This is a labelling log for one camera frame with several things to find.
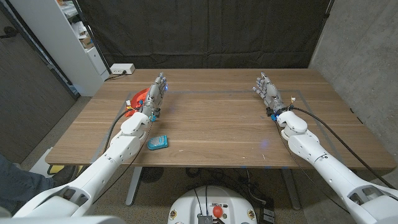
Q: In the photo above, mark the black slanted stand pole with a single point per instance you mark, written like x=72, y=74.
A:
x=93, y=40

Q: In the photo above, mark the grey metal table leg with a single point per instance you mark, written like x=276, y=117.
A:
x=133, y=186
x=290, y=189

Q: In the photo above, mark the black floor power strip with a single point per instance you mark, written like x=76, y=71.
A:
x=267, y=215

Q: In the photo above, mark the white shelf cabinet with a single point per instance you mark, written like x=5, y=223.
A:
x=59, y=40

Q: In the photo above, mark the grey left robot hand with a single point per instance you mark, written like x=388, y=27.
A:
x=154, y=96

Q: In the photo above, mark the black curtain backdrop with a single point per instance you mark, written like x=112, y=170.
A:
x=205, y=31

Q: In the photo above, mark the yellow floor object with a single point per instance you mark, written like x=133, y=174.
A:
x=56, y=169

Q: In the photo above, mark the red emergency stop button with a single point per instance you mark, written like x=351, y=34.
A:
x=217, y=211

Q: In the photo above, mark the person leg in jeans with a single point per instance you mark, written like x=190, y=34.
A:
x=18, y=183

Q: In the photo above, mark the orange ribbon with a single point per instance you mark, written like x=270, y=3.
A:
x=136, y=98

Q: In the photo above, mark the white power strip box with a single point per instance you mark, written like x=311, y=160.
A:
x=122, y=68

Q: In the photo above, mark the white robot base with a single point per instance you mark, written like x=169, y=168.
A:
x=186, y=205

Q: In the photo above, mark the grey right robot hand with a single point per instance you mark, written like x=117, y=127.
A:
x=271, y=93

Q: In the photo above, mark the small cardboard box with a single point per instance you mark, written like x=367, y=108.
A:
x=86, y=42

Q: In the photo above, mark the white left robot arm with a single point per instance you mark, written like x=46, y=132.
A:
x=102, y=161

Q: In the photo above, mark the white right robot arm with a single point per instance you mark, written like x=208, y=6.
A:
x=326, y=165

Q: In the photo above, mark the black shoe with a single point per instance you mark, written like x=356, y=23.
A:
x=63, y=175

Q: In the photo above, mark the round black floor fan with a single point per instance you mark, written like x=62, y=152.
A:
x=151, y=174

